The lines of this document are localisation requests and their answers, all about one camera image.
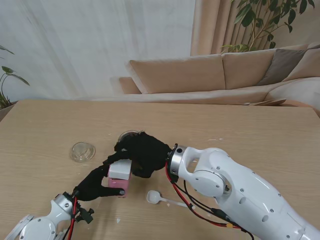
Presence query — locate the brown cardboard piece on sofa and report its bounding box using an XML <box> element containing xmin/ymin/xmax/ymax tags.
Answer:
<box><xmin>241</xmin><ymin>98</ymin><xmax>287</xmax><ymax>107</ymax></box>

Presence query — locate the white sofa cushion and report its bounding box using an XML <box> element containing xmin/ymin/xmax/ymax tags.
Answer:
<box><xmin>267</xmin><ymin>77</ymin><xmax>320</xmax><ymax>113</ymax></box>

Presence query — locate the pink square coffee jar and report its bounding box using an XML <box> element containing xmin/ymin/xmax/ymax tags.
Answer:
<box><xmin>107</xmin><ymin>172</ymin><xmax>132</xmax><ymax>198</ymax></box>

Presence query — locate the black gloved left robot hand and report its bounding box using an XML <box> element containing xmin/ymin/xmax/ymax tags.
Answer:
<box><xmin>72</xmin><ymin>164</ymin><xmax>126</xmax><ymax>202</ymax></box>

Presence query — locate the tall leafy green plant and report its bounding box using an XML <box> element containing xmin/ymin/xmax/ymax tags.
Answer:
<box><xmin>221</xmin><ymin>0</ymin><xmax>316</xmax><ymax>53</ymax></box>

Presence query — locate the red left arm cable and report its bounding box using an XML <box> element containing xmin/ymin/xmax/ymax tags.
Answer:
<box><xmin>65</xmin><ymin>196</ymin><xmax>79</xmax><ymax>240</ymax></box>

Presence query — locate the gray sofa cushion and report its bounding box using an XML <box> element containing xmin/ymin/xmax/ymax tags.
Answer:
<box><xmin>257</xmin><ymin>47</ymin><xmax>310</xmax><ymax>86</ymax></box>

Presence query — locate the glass jar of coffee beans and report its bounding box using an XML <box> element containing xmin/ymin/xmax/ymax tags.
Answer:
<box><xmin>116</xmin><ymin>129</ymin><xmax>146</xmax><ymax>176</ymax></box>

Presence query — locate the white square jar cap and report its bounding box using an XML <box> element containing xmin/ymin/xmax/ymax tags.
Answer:
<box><xmin>107</xmin><ymin>159</ymin><xmax>133</xmax><ymax>180</ymax></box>

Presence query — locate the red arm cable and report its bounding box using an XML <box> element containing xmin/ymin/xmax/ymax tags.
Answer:
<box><xmin>164</xmin><ymin>162</ymin><xmax>255</xmax><ymax>240</ymax></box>
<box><xmin>65</xmin><ymin>196</ymin><xmax>79</xmax><ymax>240</ymax></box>

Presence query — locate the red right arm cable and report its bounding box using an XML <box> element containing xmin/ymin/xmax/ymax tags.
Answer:
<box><xmin>164</xmin><ymin>162</ymin><xmax>255</xmax><ymax>240</ymax></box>

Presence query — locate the clear glass jar lid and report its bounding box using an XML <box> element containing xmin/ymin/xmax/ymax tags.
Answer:
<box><xmin>69</xmin><ymin>141</ymin><xmax>97</xmax><ymax>163</ymax></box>

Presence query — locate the white plastic spoon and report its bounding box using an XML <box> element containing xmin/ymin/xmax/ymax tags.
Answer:
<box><xmin>146</xmin><ymin>189</ymin><xmax>188</xmax><ymax>208</ymax></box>

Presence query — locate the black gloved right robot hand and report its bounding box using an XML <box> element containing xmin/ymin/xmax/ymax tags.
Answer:
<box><xmin>102</xmin><ymin>131</ymin><xmax>173</xmax><ymax>179</ymax></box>

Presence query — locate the white sheer curtain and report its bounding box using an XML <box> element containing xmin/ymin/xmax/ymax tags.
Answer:
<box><xmin>0</xmin><ymin>0</ymin><xmax>196</xmax><ymax>101</ymax></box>

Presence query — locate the gray planter box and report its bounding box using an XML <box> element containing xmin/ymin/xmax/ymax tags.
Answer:
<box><xmin>0</xmin><ymin>101</ymin><xmax>20</xmax><ymax>123</ymax></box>

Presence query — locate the broad leaf green plant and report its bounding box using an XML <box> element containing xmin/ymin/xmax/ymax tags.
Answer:
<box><xmin>0</xmin><ymin>44</ymin><xmax>31</xmax><ymax>111</ymax></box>

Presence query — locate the beige sofa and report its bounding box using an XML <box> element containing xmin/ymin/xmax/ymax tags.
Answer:
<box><xmin>109</xmin><ymin>43</ymin><xmax>320</xmax><ymax>113</ymax></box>

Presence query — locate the beige pleated curtain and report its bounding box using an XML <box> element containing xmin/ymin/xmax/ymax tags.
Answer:
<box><xmin>190</xmin><ymin>0</ymin><xmax>320</xmax><ymax>56</ymax></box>

